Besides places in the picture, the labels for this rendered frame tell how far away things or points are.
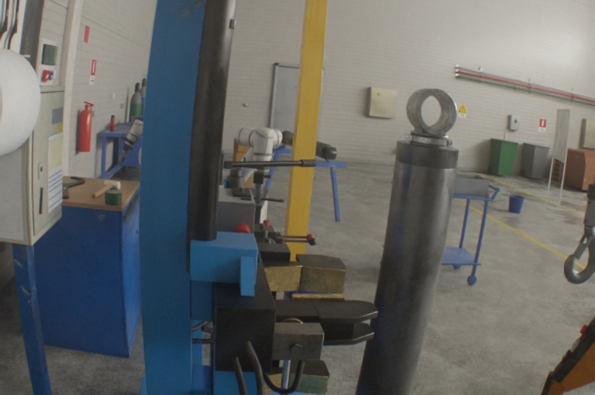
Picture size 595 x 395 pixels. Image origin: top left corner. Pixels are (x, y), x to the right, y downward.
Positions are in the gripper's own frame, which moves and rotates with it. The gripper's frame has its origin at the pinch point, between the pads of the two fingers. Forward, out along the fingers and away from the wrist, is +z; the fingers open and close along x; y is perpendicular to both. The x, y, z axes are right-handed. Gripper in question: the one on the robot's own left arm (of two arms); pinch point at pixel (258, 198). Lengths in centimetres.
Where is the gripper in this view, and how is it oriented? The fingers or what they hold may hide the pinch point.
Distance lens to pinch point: 255.6
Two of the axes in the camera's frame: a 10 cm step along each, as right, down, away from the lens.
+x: 1.1, -1.4, 9.8
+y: 9.9, 1.0, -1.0
